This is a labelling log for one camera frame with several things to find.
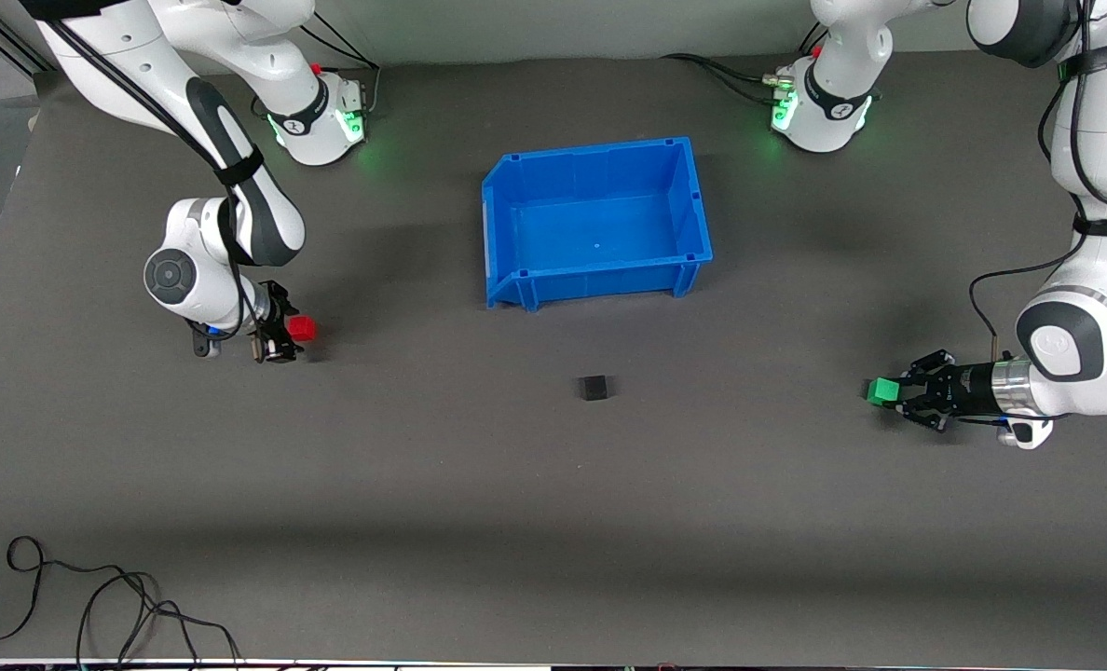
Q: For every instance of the dark grey table mat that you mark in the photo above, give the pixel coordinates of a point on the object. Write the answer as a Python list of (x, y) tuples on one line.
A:
[(553, 485)]

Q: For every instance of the small black cube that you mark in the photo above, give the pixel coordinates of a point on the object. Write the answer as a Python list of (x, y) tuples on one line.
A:
[(594, 388)]

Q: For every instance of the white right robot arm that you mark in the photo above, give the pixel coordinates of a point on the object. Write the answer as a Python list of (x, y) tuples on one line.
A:
[(125, 56)]

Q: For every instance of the small red cube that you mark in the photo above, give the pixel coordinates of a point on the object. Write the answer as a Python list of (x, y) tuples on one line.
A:
[(303, 328)]

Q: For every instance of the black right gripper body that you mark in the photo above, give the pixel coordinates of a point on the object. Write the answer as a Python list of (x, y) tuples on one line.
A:
[(275, 318)]

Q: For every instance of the small green cube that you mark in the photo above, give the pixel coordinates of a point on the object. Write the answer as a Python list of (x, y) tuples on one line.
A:
[(881, 391)]

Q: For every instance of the blue plastic storage bin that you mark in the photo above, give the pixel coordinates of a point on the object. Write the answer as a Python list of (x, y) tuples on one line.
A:
[(600, 233)]

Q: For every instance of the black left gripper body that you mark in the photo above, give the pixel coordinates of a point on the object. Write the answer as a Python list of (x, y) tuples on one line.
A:
[(964, 386)]

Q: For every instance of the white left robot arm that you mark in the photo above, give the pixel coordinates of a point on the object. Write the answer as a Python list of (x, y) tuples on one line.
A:
[(1103, 373)]

